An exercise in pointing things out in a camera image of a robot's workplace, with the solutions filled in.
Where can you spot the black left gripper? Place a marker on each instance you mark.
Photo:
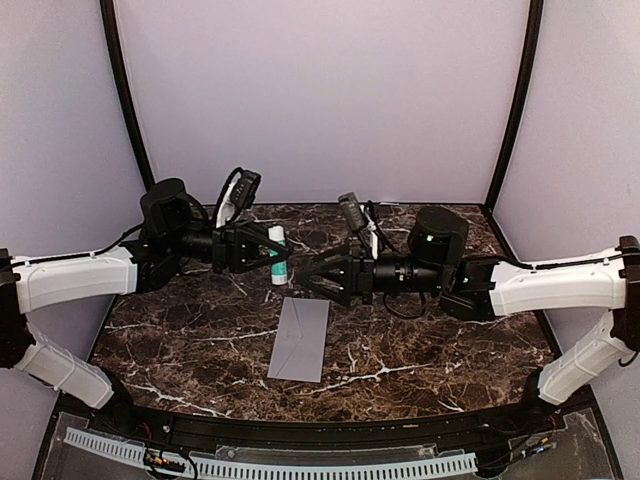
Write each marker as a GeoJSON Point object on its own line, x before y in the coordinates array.
{"type": "Point", "coordinates": [236, 247]}

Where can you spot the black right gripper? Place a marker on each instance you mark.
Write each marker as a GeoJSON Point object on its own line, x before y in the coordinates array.
{"type": "Point", "coordinates": [361, 277]}

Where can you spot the grey paper envelope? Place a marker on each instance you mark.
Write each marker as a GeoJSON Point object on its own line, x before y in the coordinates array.
{"type": "Point", "coordinates": [298, 351]}

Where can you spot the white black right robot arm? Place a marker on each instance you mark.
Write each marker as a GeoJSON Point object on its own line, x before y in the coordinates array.
{"type": "Point", "coordinates": [488, 288]}

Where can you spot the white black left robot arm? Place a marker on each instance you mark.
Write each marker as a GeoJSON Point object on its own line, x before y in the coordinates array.
{"type": "Point", "coordinates": [175, 227]}

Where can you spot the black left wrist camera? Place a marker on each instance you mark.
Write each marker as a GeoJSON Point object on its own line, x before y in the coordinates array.
{"type": "Point", "coordinates": [238, 194]}

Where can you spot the white slotted cable duct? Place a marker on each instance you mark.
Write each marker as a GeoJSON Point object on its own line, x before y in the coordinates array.
{"type": "Point", "coordinates": [230, 462]}

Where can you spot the black front frame rail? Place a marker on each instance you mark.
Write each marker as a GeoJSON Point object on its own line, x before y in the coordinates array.
{"type": "Point", "coordinates": [480, 430]}

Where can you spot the black left corner post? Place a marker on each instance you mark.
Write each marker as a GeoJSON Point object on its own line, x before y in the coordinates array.
{"type": "Point", "coordinates": [128, 110]}

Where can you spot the black corner post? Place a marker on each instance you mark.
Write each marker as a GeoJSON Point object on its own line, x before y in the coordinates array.
{"type": "Point", "coordinates": [128, 110]}
{"type": "Point", "coordinates": [520, 93]}

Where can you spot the black right corner post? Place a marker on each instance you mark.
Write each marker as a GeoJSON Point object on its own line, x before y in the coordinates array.
{"type": "Point", "coordinates": [520, 93]}

